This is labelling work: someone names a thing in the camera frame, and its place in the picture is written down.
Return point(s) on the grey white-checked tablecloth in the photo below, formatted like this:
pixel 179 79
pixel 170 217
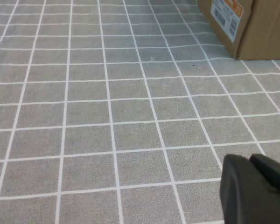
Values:
pixel 107 116

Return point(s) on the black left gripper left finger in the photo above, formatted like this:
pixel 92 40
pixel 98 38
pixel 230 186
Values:
pixel 242 198

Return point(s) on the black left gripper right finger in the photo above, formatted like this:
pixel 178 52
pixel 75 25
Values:
pixel 273 173

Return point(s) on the brown cardboard shoe box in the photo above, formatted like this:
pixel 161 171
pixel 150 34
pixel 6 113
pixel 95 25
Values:
pixel 263 30

